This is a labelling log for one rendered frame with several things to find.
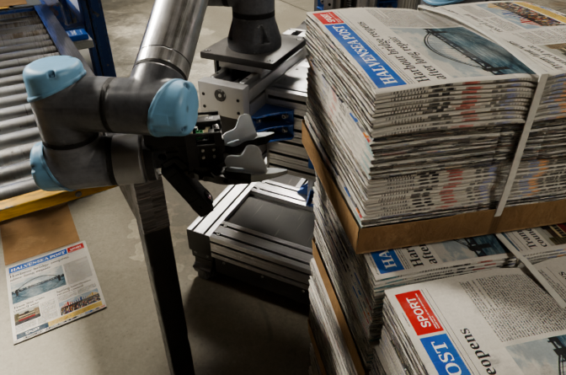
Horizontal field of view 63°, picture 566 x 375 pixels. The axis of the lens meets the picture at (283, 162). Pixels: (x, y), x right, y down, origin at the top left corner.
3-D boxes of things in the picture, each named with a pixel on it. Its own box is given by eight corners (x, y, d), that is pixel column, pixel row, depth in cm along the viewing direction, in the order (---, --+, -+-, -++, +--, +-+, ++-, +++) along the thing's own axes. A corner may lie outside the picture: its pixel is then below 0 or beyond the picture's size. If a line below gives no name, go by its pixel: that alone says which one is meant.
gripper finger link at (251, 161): (282, 154, 64) (220, 145, 66) (282, 189, 67) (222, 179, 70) (288, 143, 67) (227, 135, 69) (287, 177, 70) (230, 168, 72)
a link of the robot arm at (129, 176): (119, 195, 68) (124, 165, 75) (151, 191, 69) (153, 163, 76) (109, 152, 64) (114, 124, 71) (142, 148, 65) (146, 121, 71)
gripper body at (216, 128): (226, 132, 66) (139, 141, 64) (230, 182, 71) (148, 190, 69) (221, 109, 72) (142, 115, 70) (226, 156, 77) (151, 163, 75)
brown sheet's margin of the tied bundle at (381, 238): (385, 132, 84) (388, 110, 82) (472, 238, 60) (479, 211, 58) (300, 141, 81) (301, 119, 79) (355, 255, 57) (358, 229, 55)
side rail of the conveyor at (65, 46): (173, 225, 86) (163, 172, 80) (144, 235, 84) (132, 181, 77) (56, 34, 183) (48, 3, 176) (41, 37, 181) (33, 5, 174)
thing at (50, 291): (108, 307, 155) (107, 305, 154) (13, 345, 143) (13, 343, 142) (85, 242, 182) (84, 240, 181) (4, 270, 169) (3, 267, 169)
